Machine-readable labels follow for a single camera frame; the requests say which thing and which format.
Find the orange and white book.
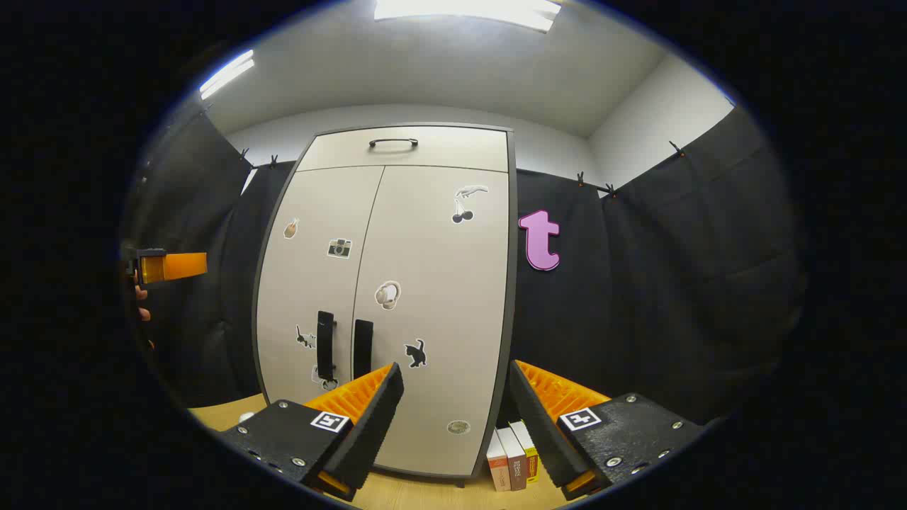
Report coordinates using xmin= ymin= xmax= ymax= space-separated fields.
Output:
xmin=486 ymin=429 xmax=511 ymax=492

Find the grey cabinet flap panel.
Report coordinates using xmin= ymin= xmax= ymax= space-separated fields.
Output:
xmin=296 ymin=126 xmax=511 ymax=173

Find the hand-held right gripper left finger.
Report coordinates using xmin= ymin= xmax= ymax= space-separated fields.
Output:
xmin=213 ymin=363 xmax=405 ymax=502

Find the black backdrop cloth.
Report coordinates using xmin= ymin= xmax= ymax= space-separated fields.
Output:
xmin=124 ymin=106 xmax=809 ymax=426

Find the large ceiling light panel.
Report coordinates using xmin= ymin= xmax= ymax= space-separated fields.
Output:
xmin=374 ymin=0 xmax=562 ymax=33

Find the narrow ceiling light panel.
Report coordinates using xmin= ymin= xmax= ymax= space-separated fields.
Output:
xmin=200 ymin=50 xmax=255 ymax=101

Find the brown book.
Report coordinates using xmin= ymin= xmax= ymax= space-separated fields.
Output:
xmin=496 ymin=425 xmax=528 ymax=491

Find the black door handle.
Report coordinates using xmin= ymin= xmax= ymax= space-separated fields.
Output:
xmin=354 ymin=319 xmax=374 ymax=380
xmin=317 ymin=310 xmax=336 ymax=381

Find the cabinet door with camera sticker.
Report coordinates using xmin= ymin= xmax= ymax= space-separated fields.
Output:
xmin=255 ymin=165 xmax=385 ymax=408

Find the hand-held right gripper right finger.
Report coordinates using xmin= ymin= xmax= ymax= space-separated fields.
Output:
xmin=509 ymin=360 xmax=709 ymax=502

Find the cabinet door with headphones sticker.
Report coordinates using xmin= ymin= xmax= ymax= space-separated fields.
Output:
xmin=352 ymin=165 xmax=511 ymax=477

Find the grey double-door shoe cabinet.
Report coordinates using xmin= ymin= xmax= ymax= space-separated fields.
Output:
xmin=254 ymin=122 xmax=517 ymax=482

